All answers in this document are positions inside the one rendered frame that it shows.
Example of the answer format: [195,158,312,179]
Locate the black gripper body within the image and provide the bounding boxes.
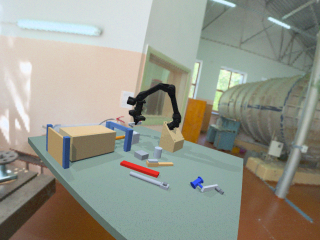
[133,107,146,121]

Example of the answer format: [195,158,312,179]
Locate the red flat bar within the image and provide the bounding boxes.
[120,160,160,178]

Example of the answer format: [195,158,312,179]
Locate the pale blue cylinder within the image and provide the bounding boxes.
[153,147,162,159]

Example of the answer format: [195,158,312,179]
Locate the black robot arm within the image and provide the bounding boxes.
[127,83,182,131]

